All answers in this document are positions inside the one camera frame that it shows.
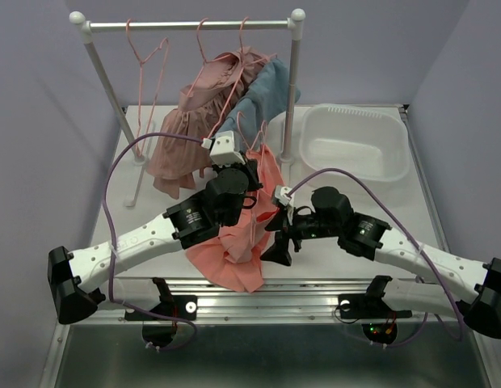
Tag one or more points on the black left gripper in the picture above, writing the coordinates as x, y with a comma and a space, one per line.
248, 166

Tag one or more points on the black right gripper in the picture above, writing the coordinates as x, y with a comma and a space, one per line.
279, 252

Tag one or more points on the salmon orange skirt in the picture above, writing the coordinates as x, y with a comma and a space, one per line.
232, 259

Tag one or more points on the blue denim garment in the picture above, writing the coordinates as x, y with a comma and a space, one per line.
266, 98

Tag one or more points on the dusty pink pleated skirt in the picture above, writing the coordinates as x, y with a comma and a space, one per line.
174, 160

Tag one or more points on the pink wire hanger of denim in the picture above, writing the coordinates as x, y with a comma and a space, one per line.
263, 59

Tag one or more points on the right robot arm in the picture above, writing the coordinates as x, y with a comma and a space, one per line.
446, 285

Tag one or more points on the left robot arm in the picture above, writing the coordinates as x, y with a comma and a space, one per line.
75, 277

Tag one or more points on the white plastic basket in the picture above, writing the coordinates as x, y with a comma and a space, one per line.
371, 142

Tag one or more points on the white clothes rack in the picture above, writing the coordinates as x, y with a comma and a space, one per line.
294, 23

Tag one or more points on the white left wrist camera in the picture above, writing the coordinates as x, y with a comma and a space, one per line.
224, 148

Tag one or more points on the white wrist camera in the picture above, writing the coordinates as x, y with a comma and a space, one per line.
224, 148
281, 197

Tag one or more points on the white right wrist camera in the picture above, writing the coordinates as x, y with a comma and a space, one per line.
281, 197

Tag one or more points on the aluminium mounting rail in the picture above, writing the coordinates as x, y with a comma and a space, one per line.
302, 301

